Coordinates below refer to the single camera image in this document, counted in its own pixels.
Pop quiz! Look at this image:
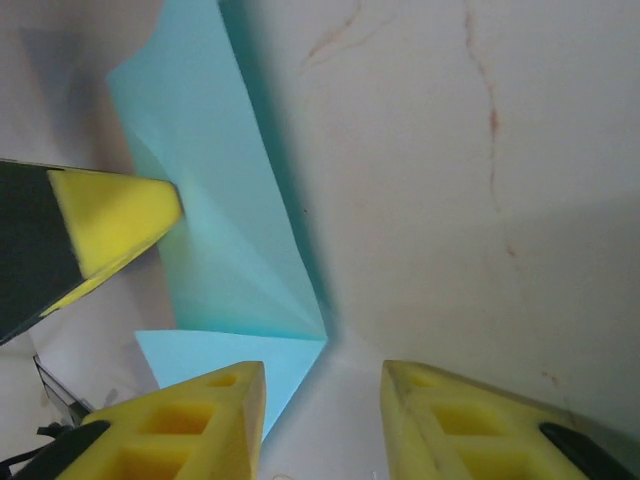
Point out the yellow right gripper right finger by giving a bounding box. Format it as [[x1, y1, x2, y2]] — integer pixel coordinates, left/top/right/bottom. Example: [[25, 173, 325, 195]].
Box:
[[380, 359, 639, 480]]

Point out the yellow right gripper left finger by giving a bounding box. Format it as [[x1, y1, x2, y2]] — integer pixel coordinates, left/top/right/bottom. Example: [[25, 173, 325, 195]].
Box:
[[54, 360, 266, 480]]

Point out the light blue paper sheet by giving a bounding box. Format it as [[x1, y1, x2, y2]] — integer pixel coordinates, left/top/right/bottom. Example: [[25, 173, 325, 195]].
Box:
[[106, 0, 332, 445]]

